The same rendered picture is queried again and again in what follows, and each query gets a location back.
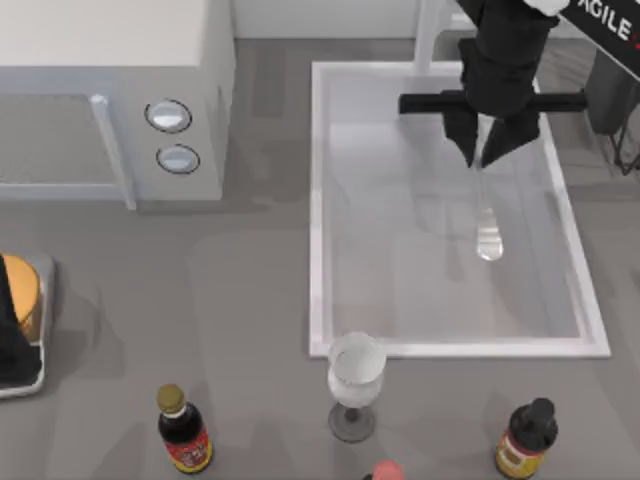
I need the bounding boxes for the small round microwave knob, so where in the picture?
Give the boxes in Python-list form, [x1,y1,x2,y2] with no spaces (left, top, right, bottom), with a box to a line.
[155,143,202,177]

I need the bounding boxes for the pale microwave door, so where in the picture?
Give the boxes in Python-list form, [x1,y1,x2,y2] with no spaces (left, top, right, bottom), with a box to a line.
[0,93,126,202]

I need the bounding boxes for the dark grey wire stand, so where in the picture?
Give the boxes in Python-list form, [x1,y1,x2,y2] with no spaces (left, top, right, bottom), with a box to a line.
[583,49,640,177]

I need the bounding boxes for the dark bottle with gold cap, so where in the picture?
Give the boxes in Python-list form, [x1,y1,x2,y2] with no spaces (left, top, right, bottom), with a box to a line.
[156,383,215,476]

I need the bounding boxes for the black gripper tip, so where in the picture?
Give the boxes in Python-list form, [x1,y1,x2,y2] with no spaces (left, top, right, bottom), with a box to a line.
[0,254,42,387]

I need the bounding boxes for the orange round bread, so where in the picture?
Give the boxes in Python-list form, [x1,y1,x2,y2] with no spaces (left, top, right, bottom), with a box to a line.
[0,254,42,346]

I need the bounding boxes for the white sink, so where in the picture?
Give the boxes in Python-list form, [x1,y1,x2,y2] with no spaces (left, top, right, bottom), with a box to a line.
[306,59,613,360]

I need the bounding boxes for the large round microwave knob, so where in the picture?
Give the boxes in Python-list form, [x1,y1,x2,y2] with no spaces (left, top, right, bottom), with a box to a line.
[143,98,194,135]

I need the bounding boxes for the dark bottle with black cap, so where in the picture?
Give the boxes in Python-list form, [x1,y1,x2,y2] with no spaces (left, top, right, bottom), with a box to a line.
[494,397,559,480]

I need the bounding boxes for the pale microwave oven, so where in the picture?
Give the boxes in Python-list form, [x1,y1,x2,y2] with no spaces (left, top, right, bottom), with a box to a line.
[0,0,237,212]

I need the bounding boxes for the red bottle cap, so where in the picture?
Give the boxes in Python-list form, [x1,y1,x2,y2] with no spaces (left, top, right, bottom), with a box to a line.
[361,459,407,480]

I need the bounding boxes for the grey tray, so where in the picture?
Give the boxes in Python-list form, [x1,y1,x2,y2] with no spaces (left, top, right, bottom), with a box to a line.
[0,253,60,400]

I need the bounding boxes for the white microwave door handle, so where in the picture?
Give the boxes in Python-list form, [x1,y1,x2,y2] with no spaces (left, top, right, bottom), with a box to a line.
[88,93,138,212]

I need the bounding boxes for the white goblet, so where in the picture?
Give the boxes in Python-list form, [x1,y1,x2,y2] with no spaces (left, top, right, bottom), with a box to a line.
[326,330,389,444]

